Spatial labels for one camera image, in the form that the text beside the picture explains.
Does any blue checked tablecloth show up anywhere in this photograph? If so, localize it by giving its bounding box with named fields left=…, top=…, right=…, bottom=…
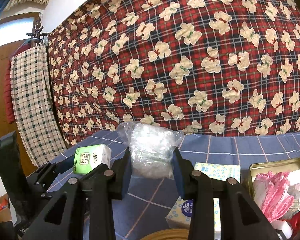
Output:
left=25, top=129, right=300, bottom=240

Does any gold rectangular tin box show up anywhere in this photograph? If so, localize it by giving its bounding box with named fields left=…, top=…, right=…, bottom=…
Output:
left=247, top=156, right=300, bottom=240

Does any white roll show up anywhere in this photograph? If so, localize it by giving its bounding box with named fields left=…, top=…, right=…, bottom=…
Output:
left=272, top=219, right=293, bottom=238

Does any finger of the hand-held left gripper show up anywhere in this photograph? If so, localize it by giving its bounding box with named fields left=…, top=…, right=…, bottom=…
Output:
left=27, top=164, right=71, bottom=198
left=47, top=154, right=76, bottom=178

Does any pink white crocheted cloth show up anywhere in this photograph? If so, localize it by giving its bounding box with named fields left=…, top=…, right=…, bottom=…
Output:
left=253, top=171, right=300, bottom=223

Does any white foam liner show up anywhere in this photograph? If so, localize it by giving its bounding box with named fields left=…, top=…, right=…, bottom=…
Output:
left=285, top=169, right=300, bottom=188

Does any gold round tin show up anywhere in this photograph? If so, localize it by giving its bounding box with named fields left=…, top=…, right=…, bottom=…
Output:
left=137, top=228, right=190, bottom=240

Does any red padded jacket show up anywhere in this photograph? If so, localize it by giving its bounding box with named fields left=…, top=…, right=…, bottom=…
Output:
left=4, top=42, right=28, bottom=124

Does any clear plastic bag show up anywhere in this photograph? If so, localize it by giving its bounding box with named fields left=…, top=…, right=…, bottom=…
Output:
left=116, top=121, right=183, bottom=180

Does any green tissue pack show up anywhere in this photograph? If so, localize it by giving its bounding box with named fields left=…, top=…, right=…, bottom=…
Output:
left=72, top=144, right=112, bottom=176

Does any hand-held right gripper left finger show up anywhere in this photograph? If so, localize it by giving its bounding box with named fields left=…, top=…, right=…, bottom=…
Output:
left=36, top=146, right=132, bottom=240

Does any yellow patterned tissue box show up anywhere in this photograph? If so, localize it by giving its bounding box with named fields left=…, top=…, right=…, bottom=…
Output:
left=165, top=162, right=241, bottom=239

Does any red plaid bear blanket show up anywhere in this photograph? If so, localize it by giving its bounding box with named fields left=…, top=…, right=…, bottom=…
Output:
left=47, top=0, right=300, bottom=147

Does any beige checked cloth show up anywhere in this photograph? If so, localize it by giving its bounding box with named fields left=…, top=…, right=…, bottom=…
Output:
left=10, top=44, right=67, bottom=168

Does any dark wooden coat rack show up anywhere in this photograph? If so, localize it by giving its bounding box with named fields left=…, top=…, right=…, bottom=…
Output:
left=25, top=17, right=49, bottom=47

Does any transom window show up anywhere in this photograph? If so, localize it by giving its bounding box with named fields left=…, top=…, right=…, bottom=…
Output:
left=0, top=17, right=38, bottom=52

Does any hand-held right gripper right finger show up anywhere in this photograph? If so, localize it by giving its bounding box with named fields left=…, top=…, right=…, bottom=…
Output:
left=172, top=150, right=274, bottom=240

